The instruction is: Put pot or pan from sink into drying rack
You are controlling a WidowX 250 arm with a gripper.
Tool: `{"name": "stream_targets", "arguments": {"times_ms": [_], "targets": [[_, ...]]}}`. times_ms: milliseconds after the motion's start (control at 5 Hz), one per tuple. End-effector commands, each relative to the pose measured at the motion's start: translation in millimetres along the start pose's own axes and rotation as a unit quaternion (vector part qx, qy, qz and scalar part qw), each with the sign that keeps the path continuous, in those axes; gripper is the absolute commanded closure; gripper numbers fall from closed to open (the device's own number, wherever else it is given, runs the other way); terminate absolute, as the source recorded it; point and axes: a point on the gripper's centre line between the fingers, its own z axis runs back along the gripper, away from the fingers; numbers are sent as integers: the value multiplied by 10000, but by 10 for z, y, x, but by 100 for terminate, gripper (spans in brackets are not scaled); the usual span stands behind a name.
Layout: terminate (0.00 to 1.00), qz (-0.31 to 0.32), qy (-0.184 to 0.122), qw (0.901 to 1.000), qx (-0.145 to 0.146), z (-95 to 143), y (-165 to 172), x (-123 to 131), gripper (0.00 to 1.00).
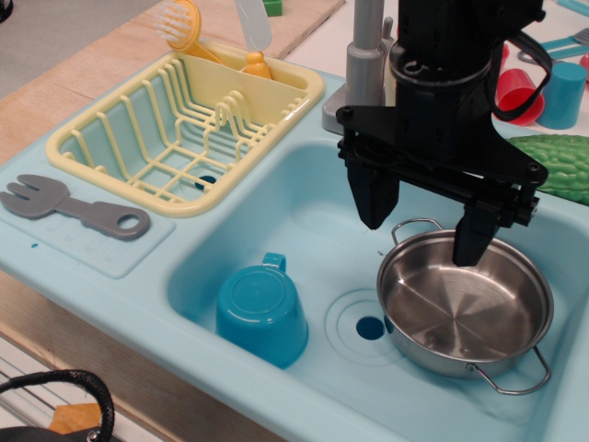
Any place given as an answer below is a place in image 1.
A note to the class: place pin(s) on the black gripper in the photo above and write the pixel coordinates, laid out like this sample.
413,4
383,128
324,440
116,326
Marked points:
439,136

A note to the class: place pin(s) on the stainless steel pot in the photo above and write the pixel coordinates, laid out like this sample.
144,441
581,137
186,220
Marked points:
464,322

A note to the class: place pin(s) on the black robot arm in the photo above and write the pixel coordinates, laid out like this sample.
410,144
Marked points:
442,41

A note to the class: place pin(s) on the yellow drying rack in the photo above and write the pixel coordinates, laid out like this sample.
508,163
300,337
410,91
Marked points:
177,137

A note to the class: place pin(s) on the light blue toy sink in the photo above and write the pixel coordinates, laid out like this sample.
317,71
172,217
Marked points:
158,294

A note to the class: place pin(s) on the green bumpy plastic gourd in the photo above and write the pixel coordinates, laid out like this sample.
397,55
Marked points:
565,157

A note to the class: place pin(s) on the grey toy faucet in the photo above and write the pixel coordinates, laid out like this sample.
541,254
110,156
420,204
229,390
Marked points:
369,80

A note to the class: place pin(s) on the red plastic cup lying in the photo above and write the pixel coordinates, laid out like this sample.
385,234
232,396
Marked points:
514,88

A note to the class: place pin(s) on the blue plastic cup upside-down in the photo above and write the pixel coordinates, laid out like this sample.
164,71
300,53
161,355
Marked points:
563,96

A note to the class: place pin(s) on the blue plastic mug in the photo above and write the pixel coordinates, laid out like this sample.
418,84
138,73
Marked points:
258,309

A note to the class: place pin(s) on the teal plastic spatula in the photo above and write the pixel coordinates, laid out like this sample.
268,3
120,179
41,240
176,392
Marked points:
574,45

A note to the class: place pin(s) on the green plastic block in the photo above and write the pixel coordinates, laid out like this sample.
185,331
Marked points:
274,8

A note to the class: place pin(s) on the orange dish brush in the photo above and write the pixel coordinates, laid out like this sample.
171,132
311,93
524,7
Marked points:
179,24

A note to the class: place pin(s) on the grey plastic fork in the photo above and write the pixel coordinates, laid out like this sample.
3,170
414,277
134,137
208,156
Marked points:
34,197

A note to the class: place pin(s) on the orange tape piece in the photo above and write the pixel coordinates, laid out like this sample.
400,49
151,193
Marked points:
71,418

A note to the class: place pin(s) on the grey utensil handle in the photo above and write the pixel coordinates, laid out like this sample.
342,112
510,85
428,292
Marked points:
527,57

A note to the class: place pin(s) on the orange handled white knife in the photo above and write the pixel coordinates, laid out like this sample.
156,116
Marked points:
256,30

